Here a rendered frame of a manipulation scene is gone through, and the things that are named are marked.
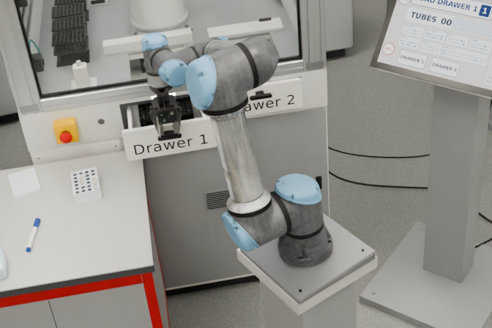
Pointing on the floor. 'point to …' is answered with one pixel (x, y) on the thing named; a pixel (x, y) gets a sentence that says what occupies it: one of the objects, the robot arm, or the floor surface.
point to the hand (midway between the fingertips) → (169, 134)
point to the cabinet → (214, 193)
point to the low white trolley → (82, 250)
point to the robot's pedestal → (314, 317)
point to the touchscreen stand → (444, 228)
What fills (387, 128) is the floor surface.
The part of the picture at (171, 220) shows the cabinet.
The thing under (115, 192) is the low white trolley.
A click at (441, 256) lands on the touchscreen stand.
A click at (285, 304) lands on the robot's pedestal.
